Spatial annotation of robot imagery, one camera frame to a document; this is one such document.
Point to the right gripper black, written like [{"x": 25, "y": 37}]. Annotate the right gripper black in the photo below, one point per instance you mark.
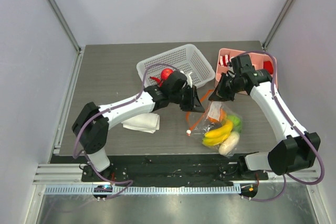
[{"x": 226, "y": 87}]

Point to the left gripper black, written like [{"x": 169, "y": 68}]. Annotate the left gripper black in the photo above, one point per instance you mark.
[{"x": 194, "y": 103}]

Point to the orange fake fruit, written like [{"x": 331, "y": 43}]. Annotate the orange fake fruit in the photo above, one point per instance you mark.
[{"x": 216, "y": 116}]

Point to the clear zip bag orange seal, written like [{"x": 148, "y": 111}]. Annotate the clear zip bag orange seal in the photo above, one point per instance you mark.
[{"x": 198, "y": 124}]

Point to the yellow fake banana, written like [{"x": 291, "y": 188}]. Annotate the yellow fake banana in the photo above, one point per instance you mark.
[{"x": 219, "y": 135}]

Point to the red fake chili pepper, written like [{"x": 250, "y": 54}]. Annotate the red fake chili pepper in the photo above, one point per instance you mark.
[{"x": 158, "y": 81}]

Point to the red fake apple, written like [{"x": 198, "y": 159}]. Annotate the red fake apple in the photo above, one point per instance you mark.
[{"x": 165, "y": 73}]

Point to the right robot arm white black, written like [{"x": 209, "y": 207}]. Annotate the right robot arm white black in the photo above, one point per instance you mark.
[{"x": 296, "y": 148}]

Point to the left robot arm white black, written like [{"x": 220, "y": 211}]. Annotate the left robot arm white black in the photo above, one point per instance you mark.
[{"x": 93, "y": 123}]

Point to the green fake fruit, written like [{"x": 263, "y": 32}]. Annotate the green fake fruit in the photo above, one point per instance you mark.
[{"x": 237, "y": 123}]

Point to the white fake radish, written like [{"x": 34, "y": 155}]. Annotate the white fake radish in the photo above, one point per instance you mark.
[{"x": 227, "y": 147}]

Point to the red white striped item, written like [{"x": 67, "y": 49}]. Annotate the red white striped item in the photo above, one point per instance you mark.
[{"x": 224, "y": 61}]

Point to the white perforated plastic basket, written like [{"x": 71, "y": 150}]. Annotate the white perforated plastic basket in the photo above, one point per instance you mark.
[{"x": 186, "y": 58}]

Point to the folded white towel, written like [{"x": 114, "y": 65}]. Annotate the folded white towel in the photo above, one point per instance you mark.
[{"x": 148, "y": 122}]

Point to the pink compartment tray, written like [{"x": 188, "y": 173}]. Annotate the pink compartment tray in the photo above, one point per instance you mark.
[{"x": 257, "y": 59}]

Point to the red item right compartment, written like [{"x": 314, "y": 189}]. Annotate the red item right compartment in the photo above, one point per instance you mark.
[{"x": 268, "y": 66}]

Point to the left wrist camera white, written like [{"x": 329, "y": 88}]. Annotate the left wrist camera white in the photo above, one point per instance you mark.
[{"x": 189, "y": 80}]

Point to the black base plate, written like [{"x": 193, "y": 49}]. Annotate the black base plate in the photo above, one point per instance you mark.
[{"x": 191, "y": 170}]

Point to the white slotted cable duct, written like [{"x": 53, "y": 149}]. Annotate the white slotted cable duct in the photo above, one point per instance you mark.
[{"x": 101, "y": 190}]

